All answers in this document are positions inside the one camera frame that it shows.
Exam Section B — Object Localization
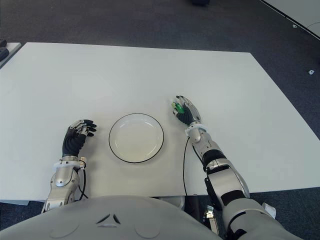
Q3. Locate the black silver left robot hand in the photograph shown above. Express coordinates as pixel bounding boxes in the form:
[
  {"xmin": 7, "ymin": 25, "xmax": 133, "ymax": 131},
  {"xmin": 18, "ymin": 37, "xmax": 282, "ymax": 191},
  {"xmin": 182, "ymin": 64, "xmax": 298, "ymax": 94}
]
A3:
[{"xmin": 61, "ymin": 119, "xmax": 98, "ymax": 158}]

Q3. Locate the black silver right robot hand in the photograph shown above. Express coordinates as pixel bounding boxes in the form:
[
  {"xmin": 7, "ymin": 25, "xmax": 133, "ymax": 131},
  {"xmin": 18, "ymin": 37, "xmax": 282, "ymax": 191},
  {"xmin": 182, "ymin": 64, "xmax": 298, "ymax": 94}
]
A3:
[{"xmin": 171, "ymin": 94, "xmax": 202, "ymax": 126}]

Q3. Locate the green toothpaste tube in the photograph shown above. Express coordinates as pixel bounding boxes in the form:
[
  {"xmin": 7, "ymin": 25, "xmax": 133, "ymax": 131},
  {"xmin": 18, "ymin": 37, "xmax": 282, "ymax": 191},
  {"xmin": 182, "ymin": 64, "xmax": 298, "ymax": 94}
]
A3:
[{"xmin": 171, "ymin": 99, "xmax": 185, "ymax": 114}]

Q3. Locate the white plate with black rim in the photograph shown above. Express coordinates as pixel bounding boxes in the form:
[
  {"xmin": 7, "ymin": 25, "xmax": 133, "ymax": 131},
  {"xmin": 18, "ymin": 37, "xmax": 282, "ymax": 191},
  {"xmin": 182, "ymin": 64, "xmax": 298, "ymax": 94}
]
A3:
[{"xmin": 108, "ymin": 113, "xmax": 165, "ymax": 165}]

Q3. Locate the grey robot torso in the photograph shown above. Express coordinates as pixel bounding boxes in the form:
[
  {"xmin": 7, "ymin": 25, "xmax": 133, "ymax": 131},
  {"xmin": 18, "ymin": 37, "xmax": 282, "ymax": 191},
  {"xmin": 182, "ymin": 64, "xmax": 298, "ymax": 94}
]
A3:
[{"xmin": 0, "ymin": 195, "xmax": 221, "ymax": 240}]

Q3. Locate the white table leg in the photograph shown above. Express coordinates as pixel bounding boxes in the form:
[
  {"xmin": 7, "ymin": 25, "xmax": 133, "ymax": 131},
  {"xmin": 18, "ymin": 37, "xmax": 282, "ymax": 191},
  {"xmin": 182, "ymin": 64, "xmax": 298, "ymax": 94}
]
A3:
[{"xmin": 159, "ymin": 196, "xmax": 186, "ymax": 208}]

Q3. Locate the light grey side table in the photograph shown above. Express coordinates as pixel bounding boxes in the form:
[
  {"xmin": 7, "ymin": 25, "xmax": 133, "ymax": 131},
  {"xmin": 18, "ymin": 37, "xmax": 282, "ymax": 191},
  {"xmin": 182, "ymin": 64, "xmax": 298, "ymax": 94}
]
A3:
[{"xmin": 0, "ymin": 42, "xmax": 22, "ymax": 68}]

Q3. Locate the white paper strip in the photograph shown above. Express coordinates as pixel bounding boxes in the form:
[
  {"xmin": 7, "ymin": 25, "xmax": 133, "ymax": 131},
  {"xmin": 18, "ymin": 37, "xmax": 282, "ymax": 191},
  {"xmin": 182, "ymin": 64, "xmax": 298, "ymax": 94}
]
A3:
[{"xmin": 261, "ymin": 202, "xmax": 276, "ymax": 219}]

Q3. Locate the neighbouring white table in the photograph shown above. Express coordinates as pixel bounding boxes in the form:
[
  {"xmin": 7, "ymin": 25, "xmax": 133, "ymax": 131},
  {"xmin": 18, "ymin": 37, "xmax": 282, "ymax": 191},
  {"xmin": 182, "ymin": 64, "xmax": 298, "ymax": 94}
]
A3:
[{"xmin": 259, "ymin": 0, "xmax": 320, "ymax": 40}]

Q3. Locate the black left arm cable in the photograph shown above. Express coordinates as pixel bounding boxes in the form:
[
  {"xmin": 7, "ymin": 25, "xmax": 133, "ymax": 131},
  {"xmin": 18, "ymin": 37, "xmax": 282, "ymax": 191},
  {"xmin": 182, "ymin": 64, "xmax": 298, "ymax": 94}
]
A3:
[{"xmin": 76, "ymin": 166, "xmax": 90, "ymax": 201}]

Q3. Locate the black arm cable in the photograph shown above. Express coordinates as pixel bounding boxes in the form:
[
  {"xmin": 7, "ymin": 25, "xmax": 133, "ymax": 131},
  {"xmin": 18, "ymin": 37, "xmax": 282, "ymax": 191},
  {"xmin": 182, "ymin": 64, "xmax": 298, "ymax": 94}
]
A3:
[
  {"xmin": 182, "ymin": 136, "xmax": 191, "ymax": 197},
  {"xmin": 76, "ymin": 166, "xmax": 90, "ymax": 201}
]

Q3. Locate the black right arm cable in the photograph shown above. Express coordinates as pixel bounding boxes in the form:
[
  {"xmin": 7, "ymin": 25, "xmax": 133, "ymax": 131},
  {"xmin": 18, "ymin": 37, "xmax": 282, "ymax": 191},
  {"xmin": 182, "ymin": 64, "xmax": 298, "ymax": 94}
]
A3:
[{"xmin": 182, "ymin": 136, "xmax": 191, "ymax": 197}]

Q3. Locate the metal bracket under table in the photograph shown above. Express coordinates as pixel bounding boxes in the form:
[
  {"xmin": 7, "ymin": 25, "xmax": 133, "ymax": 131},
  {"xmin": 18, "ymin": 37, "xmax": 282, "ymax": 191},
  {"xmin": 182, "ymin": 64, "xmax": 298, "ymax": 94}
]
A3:
[{"xmin": 203, "ymin": 204, "xmax": 216, "ymax": 231}]

